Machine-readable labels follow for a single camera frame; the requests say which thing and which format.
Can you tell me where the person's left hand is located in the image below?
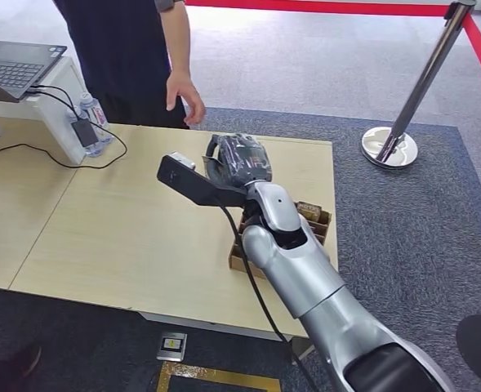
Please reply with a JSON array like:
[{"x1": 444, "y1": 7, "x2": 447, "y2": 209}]
[{"x1": 165, "y1": 70, "x2": 206, "y2": 127}]

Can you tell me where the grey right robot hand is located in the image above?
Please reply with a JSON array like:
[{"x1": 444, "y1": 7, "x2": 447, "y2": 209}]
[{"x1": 204, "y1": 132, "x2": 274, "y2": 191}]

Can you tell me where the person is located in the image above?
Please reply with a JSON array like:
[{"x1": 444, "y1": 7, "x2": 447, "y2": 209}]
[{"x1": 53, "y1": 0, "x2": 206, "y2": 131}]

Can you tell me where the hotel print autumn card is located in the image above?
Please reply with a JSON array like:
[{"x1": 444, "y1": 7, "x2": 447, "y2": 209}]
[{"x1": 295, "y1": 200, "x2": 322, "y2": 224}]

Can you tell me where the clear plastic water bottle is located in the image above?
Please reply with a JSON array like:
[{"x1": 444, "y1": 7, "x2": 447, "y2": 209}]
[
  {"x1": 65, "y1": 107, "x2": 102, "y2": 158},
  {"x1": 79, "y1": 91, "x2": 115, "y2": 146}
]

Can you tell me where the black power adapter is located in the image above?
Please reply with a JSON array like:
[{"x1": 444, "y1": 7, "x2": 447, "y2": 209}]
[{"x1": 71, "y1": 118, "x2": 99, "y2": 149}]

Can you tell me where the white laptop stand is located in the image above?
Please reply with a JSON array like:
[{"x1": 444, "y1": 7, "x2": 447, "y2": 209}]
[{"x1": 0, "y1": 56, "x2": 89, "y2": 167}]

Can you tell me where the metal floor socket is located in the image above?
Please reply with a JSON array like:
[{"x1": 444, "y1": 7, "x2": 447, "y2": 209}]
[{"x1": 156, "y1": 331, "x2": 188, "y2": 363}]

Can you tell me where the yellow floor tape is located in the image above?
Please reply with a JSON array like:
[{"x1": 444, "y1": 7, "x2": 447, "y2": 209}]
[{"x1": 156, "y1": 360, "x2": 282, "y2": 392}]

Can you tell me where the round chrome stanchion base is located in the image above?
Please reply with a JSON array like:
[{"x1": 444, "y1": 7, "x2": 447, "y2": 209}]
[{"x1": 360, "y1": 126, "x2": 419, "y2": 171}]

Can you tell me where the grey laptop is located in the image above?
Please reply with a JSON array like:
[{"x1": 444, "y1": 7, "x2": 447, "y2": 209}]
[{"x1": 0, "y1": 38, "x2": 68, "y2": 105}]

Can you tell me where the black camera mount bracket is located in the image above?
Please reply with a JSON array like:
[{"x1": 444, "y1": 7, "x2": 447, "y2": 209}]
[{"x1": 156, "y1": 154, "x2": 250, "y2": 209}]

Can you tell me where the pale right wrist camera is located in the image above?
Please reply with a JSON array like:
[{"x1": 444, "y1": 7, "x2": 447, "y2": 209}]
[{"x1": 168, "y1": 152, "x2": 197, "y2": 172}]

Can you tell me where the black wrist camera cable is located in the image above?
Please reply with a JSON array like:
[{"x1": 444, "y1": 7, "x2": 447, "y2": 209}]
[{"x1": 219, "y1": 204, "x2": 319, "y2": 392}]

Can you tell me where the short black cable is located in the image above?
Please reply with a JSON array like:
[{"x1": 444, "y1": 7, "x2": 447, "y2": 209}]
[{"x1": 30, "y1": 83, "x2": 80, "y2": 121}]

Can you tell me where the long black cable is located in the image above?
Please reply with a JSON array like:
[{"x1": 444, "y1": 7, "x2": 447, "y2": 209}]
[{"x1": 0, "y1": 89, "x2": 128, "y2": 171}]

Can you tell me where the chrome stanchion post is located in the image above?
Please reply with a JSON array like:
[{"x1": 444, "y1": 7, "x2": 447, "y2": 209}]
[{"x1": 375, "y1": 0, "x2": 477, "y2": 164}]

